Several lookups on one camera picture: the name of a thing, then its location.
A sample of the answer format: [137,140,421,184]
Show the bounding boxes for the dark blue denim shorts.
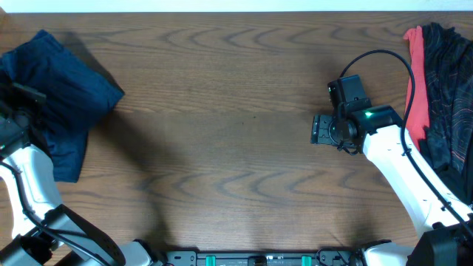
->
[1,30,124,183]

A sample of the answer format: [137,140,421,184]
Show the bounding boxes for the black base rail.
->
[154,247,367,266]

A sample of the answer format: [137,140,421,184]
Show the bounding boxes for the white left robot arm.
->
[1,107,157,266]

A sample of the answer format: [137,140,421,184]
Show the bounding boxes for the red cloth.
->
[404,26,430,150]

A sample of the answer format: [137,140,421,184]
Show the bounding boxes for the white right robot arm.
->
[310,106,472,265]

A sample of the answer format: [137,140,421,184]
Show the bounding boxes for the black patterned garment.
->
[421,23,472,205]

